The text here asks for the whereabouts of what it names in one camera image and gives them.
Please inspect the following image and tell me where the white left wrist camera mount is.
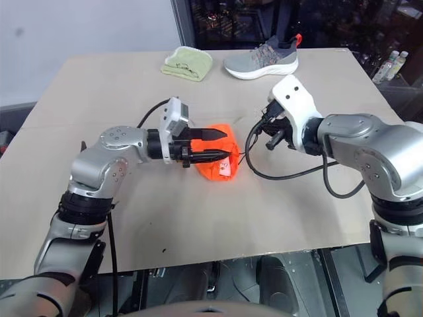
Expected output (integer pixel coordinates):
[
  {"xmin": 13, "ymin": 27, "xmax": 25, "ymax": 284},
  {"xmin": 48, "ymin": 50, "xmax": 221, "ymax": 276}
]
[{"xmin": 158, "ymin": 96, "xmax": 192, "ymax": 165}]

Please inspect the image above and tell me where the grey robot torso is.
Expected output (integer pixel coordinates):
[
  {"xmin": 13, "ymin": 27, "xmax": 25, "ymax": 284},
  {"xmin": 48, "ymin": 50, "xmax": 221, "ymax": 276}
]
[{"xmin": 170, "ymin": 300, "xmax": 254, "ymax": 317}]

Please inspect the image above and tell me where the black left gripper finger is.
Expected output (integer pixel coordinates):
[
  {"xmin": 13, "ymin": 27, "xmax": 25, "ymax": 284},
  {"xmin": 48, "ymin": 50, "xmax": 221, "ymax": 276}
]
[
  {"xmin": 189, "ymin": 128, "xmax": 229, "ymax": 142},
  {"xmin": 191, "ymin": 149, "xmax": 230, "ymax": 163}
]

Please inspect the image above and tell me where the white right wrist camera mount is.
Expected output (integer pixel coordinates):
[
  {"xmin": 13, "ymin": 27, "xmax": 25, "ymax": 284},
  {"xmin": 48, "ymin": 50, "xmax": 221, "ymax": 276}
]
[{"xmin": 267, "ymin": 75, "xmax": 324, "ymax": 153}]

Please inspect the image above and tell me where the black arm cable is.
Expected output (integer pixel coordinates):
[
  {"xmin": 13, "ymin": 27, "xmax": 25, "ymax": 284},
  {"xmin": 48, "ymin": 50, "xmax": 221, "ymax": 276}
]
[
  {"xmin": 244, "ymin": 120, "xmax": 366, "ymax": 199},
  {"xmin": 107, "ymin": 98, "xmax": 171, "ymax": 317}
]

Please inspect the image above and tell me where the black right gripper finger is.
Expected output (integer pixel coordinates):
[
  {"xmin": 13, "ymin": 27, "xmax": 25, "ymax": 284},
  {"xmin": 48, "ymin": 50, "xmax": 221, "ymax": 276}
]
[{"xmin": 266, "ymin": 131, "xmax": 286, "ymax": 151}]

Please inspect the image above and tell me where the folded green towel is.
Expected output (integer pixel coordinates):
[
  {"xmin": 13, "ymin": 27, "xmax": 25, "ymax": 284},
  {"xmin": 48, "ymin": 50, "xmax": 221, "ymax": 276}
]
[{"xmin": 160, "ymin": 46, "xmax": 214, "ymax": 83}]

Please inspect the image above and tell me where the grey metal pillar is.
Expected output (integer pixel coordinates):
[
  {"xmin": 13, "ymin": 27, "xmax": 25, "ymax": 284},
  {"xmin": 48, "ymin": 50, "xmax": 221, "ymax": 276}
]
[{"xmin": 171, "ymin": 0, "xmax": 196, "ymax": 51}]

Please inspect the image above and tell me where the grey sneaker with orange tab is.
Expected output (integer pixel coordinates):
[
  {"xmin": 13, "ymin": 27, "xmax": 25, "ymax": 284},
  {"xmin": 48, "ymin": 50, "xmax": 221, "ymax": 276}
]
[{"xmin": 223, "ymin": 33, "xmax": 303, "ymax": 81}]

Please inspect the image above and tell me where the orange drawstring bag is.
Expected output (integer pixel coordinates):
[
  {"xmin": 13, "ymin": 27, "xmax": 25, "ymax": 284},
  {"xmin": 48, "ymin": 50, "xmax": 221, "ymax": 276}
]
[{"xmin": 194, "ymin": 123, "xmax": 247, "ymax": 182}]

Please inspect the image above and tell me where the black table leg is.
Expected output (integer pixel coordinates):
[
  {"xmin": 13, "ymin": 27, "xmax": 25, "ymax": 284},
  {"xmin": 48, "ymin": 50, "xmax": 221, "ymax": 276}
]
[{"xmin": 362, "ymin": 246, "xmax": 381, "ymax": 283}]

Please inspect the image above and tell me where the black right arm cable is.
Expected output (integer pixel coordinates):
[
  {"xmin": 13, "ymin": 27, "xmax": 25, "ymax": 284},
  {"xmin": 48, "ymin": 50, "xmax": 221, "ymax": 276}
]
[{"xmin": 244, "ymin": 120, "xmax": 366, "ymax": 199}]

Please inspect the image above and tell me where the black table frame bar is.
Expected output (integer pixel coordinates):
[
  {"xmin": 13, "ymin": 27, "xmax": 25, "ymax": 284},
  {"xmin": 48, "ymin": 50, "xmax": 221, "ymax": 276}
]
[{"xmin": 316, "ymin": 248, "xmax": 346, "ymax": 317}]

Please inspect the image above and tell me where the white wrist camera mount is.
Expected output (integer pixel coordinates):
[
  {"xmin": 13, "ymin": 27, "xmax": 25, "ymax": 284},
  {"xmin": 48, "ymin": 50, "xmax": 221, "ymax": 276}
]
[
  {"xmin": 267, "ymin": 75, "xmax": 324, "ymax": 153},
  {"xmin": 158, "ymin": 96, "xmax": 192, "ymax": 165}
]

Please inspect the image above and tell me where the dark background shelving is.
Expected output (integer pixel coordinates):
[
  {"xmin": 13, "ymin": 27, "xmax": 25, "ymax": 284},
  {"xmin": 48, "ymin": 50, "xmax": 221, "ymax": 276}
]
[{"xmin": 193, "ymin": 0, "xmax": 423, "ymax": 52}]

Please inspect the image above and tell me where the dark rounded shape under table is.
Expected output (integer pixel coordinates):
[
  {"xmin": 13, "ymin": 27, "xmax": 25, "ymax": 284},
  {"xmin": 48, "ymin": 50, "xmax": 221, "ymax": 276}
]
[{"xmin": 256, "ymin": 254, "xmax": 300, "ymax": 312}]

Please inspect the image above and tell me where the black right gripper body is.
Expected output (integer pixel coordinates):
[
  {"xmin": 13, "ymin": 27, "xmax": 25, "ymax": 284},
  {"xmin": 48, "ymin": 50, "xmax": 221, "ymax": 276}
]
[{"xmin": 262, "ymin": 100, "xmax": 295, "ymax": 150}]

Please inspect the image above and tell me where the clear bottle with green label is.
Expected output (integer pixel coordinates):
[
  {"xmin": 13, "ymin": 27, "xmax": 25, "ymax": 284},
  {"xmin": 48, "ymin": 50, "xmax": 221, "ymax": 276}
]
[
  {"xmin": 371, "ymin": 61, "xmax": 393, "ymax": 84},
  {"xmin": 397, "ymin": 50, "xmax": 410, "ymax": 79},
  {"xmin": 388, "ymin": 50, "xmax": 401, "ymax": 81}
]

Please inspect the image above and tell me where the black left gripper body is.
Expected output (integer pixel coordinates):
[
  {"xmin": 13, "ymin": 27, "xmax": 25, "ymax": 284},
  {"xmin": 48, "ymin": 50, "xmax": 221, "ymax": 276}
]
[{"xmin": 169, "ymin": 127, "xmax": 194, "ymax": 169}]

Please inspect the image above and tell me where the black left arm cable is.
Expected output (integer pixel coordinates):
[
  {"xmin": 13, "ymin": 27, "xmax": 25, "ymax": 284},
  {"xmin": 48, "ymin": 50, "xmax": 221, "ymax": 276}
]
[{"xmin": 107, "ymin": 98, "xmax": 171, "ymax": 317}]

